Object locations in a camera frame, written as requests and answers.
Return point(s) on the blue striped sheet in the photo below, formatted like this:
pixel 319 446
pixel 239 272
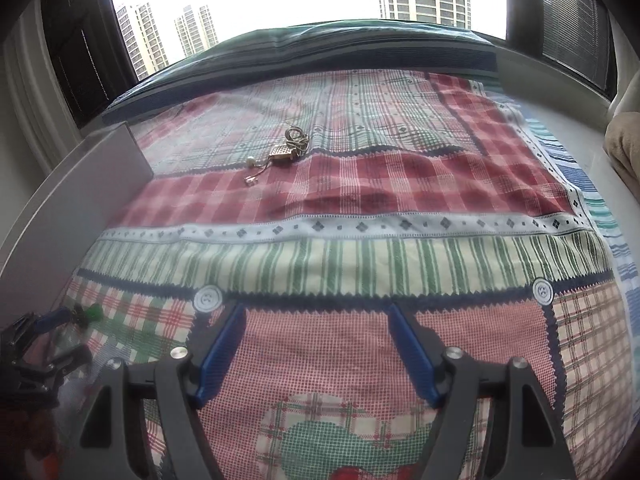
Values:
pixel 600 200

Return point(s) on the plaid patchwork blanket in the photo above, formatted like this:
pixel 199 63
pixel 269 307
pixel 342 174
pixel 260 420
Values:
pixel 350 200

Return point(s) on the distant high-rise building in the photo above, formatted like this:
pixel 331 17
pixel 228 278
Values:
pixel 145 40
pixel 197 30

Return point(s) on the white cardboard box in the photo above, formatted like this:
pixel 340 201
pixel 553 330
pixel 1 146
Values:
pixel 75 195

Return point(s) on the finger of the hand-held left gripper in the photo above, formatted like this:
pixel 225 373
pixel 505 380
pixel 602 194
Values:
pixel 52 320
pixel 65 359

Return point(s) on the dark window panel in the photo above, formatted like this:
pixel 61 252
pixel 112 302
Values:
pixel 85 45

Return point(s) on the dark green striped pillow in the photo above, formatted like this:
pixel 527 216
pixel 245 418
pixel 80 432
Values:
pixel 300 50

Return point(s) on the green and orange charm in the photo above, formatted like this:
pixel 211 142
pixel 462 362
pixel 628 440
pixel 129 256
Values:
pixel 92 313

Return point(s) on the beige cushion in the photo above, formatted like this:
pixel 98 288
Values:
pixel 625 135

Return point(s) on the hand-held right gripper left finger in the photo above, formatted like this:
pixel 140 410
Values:
pixel 220 355

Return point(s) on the window screen panel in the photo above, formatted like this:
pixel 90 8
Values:
pixel 575 15

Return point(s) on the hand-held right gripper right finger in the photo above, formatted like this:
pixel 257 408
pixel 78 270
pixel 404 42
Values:
pixel 415 355

